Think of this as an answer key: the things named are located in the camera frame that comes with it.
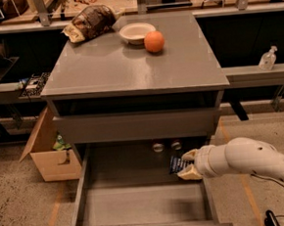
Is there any black floor plug device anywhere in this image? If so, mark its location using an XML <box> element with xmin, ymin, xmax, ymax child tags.
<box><xmin>264</xmin><ymin>210</ymin><xmax>280</xmax><ymax>226</ymax></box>

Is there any open cardboard box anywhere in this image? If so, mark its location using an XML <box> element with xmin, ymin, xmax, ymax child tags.
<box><xmin>19</xmin><ymin>107</ymin><xmax>81</xmax><ymax>181</ymax></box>

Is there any left soda can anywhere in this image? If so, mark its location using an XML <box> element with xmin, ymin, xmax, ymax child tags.
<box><xmin>152</xmin><ymin>140</ymin><xmax>165</xmax><ymax>153</ymax></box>

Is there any soda can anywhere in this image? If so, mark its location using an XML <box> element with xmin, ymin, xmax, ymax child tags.
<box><xmin>170</xmin><ymin>139</ymin><xmax>182</xmax><ymax>151</ymax></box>
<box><xmin>152</xmin><ymin>140</ymin><xmax>165</xmax><ymax>153</ymax></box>

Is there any right soda can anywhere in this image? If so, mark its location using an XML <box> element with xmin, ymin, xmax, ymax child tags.
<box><xmin>170</xmin><ymin>139</ymin><xmax>182</xmax><ymax>151</ymax></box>

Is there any open grey middle drawer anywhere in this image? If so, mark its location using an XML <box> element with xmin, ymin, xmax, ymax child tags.
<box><xmin>71</xmin><ymin>142</ymin><xmax>233</xmax><ymax>226</ymax></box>

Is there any clear sanitizer pump bottle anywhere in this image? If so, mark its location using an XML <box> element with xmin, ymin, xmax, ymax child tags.
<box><xmin>259</xmin><ymin>46</ymin><xmax>277</xmax><ymax>71</ymax></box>

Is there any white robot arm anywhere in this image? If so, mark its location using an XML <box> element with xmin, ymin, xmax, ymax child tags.
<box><xmin>177</xmin><ymin>137</ymin><xmax>284</xmax><ymax>182</ymax></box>

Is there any closed grey top drawer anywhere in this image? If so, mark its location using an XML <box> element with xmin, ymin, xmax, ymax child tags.
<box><xmin>53</xmin><ymin>108</ymin><xmax>220</xmax><ymax>144</ymax></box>

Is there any green bag in box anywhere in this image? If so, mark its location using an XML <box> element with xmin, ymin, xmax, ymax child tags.
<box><xmin>52</xmin><ymin>134</ymin><xmax>71</xmax><ymax>151</ymax></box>

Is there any grey metal shelf rail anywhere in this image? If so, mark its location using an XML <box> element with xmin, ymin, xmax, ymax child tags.
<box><xmin>0</xmin><ymin>2</ymin><xmax>284</xmax><ymax>34</ymax></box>

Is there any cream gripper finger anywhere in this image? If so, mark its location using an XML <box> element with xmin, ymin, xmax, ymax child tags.
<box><xmin>182</xmin><ymin>149</ymin><xmax>198</xmax><ymax>161</ymax></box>
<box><xmin>177</xmin><ymin>164</ymin><xmax>203</xmax><ymax>181</ymax></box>

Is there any black patterned shelf item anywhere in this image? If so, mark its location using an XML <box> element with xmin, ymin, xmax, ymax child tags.
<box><xmin>21</xmin><ymin>72</ymin><xmax>50</xmax><ymax>98</ymax></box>

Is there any grey drawer cabinet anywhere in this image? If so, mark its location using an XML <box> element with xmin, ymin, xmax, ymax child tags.
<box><xmin>41</xmin><ymin>15</ymin><xmax>229</xmax><ymax>159</ymax></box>

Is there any orange fruit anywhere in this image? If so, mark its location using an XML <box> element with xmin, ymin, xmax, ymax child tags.
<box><xmin>144</xmin><ymin>31</ymin><xmax>165</xmax><ymax>53</ymax></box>

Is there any dark blue rxbar wrapper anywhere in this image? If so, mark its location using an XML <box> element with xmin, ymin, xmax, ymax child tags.
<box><xmin>169</xmin><ymin>156</ymin><xmax>193</xmax><ymax>174</ymax></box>

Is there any white paper bowl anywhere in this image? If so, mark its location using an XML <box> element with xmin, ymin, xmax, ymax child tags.
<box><xmin>118</xmin><ymin>23</ymin><xmax>156</xmax><ymax>45</ymax></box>

